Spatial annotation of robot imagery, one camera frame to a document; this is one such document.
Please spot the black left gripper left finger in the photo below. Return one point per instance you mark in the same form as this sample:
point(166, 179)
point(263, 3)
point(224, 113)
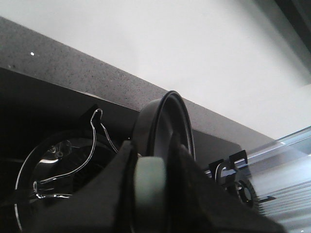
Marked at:
point(103, 206)

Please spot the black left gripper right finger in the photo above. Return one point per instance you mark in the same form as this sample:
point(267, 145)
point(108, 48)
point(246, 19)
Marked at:
point(198, 205)

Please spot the black frying pan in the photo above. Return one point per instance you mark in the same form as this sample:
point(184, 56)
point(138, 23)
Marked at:
point(154, 128)

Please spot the right black burner pan support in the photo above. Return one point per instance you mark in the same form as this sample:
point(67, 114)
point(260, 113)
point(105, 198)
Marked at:
point(225, 172)

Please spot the black burner pan support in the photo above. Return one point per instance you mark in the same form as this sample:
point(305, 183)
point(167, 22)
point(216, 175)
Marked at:
point(40, 163)
point(225, 172)

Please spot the left black burner pan support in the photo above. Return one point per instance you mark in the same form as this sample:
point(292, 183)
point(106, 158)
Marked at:
point(40, 163)

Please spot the black glass gas cooktop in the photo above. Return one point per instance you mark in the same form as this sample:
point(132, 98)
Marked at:
point(32, 110)

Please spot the grey stone countertop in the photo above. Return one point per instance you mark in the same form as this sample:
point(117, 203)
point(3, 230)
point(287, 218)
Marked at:
point(33, 54)

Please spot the wire pan ring support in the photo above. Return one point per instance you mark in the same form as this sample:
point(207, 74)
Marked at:
point(79, 158)

